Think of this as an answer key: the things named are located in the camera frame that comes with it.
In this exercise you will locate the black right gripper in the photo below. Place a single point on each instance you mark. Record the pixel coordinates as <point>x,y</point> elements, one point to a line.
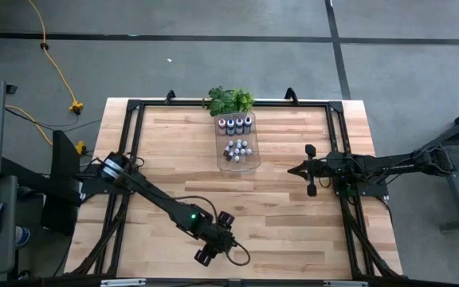
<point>325,167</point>

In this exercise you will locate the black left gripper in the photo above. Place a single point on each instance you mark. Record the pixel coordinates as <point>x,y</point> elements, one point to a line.
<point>215,237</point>

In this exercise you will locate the clear plastic tray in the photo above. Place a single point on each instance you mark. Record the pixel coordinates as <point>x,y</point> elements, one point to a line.
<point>249,166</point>

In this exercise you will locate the purple food colouring bottle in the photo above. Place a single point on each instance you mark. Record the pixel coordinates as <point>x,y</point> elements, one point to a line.
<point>239,121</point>

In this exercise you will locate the brown dropper bottle white cap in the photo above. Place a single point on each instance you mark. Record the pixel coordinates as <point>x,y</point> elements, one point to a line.
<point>227,150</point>

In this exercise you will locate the blue food colouring bottle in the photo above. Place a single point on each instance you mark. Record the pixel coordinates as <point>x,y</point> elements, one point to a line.
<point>230,123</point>

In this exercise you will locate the red food colouring bottle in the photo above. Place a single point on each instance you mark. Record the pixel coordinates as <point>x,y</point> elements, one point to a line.
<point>222,123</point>

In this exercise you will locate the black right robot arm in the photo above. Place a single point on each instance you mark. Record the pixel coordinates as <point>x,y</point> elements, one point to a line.
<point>397,164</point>

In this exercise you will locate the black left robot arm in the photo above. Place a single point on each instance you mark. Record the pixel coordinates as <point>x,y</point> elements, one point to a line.
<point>162,201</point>

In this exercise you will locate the black clamp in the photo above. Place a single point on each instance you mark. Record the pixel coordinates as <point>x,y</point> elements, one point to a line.
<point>291,95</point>
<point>169,96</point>

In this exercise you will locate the green artificial plant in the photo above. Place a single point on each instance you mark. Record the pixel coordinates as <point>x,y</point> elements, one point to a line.
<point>221,103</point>

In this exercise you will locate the black support stand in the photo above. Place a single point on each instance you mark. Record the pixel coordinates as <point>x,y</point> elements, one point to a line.
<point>58,215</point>

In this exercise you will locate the yellow power plug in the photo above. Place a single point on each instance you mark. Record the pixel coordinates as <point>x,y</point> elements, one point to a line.
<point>76,107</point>
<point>80,147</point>

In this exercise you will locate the blue white cup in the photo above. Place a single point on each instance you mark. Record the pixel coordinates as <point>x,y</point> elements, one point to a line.
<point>23,236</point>

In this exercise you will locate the silver metal bracket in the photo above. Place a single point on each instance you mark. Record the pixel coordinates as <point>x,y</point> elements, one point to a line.
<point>345,283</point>
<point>122,282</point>

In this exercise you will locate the dark metal cart frame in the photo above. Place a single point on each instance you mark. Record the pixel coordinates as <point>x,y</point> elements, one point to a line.
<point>457,199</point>

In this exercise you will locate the black desk bracket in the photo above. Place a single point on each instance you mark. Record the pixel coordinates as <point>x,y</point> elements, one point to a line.
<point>11,89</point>

